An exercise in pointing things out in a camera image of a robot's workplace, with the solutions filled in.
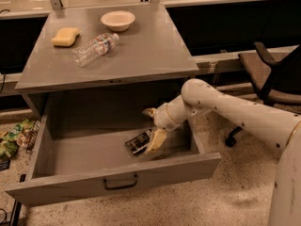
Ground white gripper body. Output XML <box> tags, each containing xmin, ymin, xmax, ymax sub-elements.
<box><xmin>153</xmin><ymin>95</ymin><xmax>193</xmax><ymax>132</ymax></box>

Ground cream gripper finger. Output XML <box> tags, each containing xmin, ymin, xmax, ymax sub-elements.
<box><xmin>145</xmin><ymin>129</ymin><xmax>166</xmax><ymax>153</ymax></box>
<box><xmin>142</xmin><ymin>107</ymin><xmax>156</xmax><ymax>118</ymax></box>

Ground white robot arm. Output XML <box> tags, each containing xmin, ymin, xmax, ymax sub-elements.
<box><xmin>144</xmin><ymin>79</ymin><xmax>301</xmax><ymax>226</ymax></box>

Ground grey counter cabinet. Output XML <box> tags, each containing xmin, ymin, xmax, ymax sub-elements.
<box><xmin>15</xmin><ymin>3</ymin><xmax>198</xmax><ymax>115</ymax></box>

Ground grey open top drawer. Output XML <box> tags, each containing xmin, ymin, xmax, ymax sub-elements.
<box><xmin>5</xmin><ymin>84</ymin><xmax>222</xmax><ymax>207</ymax></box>

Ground clear plastic water bottle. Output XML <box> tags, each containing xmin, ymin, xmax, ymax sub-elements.
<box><xmin>73</xmin><ymin>33</ymin><xmax>119</xmax><ymax>67</ymax></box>

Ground white paper bowl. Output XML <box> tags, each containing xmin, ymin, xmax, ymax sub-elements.
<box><xmin>101</xmin><ymin>10</ymin><xmax>135</xmax><ymax>32</ymax></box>

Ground black office chair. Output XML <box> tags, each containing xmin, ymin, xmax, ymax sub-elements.
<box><xmin>239</xmin><ymin>42</ymin><xmax>301</xmax><ymax>147</ymax></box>

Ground yellow sponge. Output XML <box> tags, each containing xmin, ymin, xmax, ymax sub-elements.
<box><xmin>51</xmin><ymin>27</ymin><xmax>80</xmax><ymax>47</ymax></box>

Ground green snack bags pile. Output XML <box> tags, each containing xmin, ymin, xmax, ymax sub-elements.
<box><xmin>0</xmin><ymin>120</ymin><xmax>40</xmax><ymax>160</ymax></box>

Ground black drawer handle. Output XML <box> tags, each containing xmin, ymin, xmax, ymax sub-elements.
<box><xmin>103</xmin><ymin>173</ymin><xmax>138</xmax><ymax>191</ymax></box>

